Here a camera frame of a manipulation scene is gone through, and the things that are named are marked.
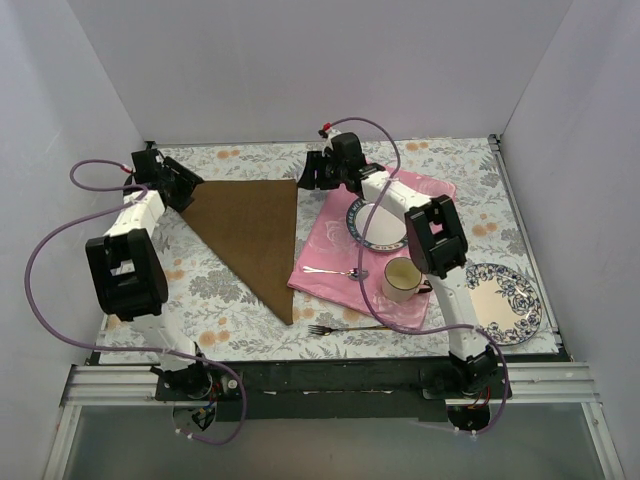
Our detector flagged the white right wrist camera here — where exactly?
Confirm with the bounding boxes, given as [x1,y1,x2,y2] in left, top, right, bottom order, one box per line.
[318,122,342,151]

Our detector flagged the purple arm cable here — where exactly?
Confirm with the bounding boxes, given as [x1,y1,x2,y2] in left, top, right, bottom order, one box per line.
[24,159,249,446]
[329,117,511,437]

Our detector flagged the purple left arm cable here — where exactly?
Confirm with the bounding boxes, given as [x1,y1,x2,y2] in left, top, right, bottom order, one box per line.
[24,159,249,446]

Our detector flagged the floral tablecloth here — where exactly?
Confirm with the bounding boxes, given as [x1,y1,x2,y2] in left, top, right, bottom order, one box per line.
[97,138,560,363]

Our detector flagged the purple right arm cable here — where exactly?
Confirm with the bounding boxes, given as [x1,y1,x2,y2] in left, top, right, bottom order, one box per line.
[329,117,511,437]

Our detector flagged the silver spoon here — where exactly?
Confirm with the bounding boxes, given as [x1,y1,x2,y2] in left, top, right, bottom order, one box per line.
[302,266,369,281]

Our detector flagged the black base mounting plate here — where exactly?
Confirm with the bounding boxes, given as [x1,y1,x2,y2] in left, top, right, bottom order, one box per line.
[152,357,511,429]

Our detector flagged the pink floral placemat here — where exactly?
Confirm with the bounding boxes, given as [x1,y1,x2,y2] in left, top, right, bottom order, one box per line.
[288,188,430,329]

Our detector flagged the blue floral white plate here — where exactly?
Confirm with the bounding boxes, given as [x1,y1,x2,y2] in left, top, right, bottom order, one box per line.
[466,263,542,347]

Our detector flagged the green rimmed white plate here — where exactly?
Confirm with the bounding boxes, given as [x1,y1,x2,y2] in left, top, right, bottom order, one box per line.
[346,199,408,253]

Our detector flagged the brown cloth napkin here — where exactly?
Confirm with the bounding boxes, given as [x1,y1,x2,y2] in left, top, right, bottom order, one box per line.
[181,179,298,325]

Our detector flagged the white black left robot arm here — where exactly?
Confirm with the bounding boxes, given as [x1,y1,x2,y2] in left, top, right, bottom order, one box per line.
[85,146,213,400]

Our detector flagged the cream mug dark rim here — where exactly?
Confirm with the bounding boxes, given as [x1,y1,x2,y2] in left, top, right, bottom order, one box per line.
[381,257,433,303]

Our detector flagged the dark fork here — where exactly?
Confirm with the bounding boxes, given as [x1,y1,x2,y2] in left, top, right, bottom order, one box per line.
[308,325,388,336]

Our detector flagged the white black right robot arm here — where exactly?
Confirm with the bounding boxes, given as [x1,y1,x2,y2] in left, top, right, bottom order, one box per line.
[298,124,498,398]

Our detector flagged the aluminium table frame rail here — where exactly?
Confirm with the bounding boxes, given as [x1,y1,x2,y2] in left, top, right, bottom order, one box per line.
[42,133,626,480]

